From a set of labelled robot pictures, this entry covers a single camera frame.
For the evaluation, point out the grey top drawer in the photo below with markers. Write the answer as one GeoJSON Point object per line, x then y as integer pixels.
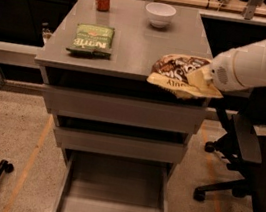
{"type": "Point", "coordinates": [97, 106]}

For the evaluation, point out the grey drawer cabinet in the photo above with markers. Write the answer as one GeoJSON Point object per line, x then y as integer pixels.
{"type": "Point", "coordinates": [136, 46]}

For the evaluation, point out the black office chair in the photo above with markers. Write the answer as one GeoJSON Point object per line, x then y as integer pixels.
{"type": "Point", "coordinates": [244, 146]}

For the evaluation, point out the grey open bottom drawer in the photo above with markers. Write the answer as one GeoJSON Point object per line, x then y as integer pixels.
{"type": "Point", "coordinates": [101, 183]}

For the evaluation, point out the grey middle drawer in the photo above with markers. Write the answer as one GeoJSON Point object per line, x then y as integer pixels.
{"type": "Point", "coordinates": [119, 145]}

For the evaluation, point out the brown sea salt chip bag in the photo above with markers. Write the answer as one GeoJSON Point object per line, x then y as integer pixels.
{"type": "Point", "coordinates": [170, 73]}

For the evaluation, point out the green chip bag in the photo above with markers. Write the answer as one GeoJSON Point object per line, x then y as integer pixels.
{"type": "Point", "coordinates": [92, 40]}

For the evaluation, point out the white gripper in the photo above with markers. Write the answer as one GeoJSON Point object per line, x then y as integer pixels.
{"type": "Point", "coordinates": [220, 70]}

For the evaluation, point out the white ceramic bowl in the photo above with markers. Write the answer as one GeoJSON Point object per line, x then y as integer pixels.
{"type": "Point", "coordinates": [160, 15]}

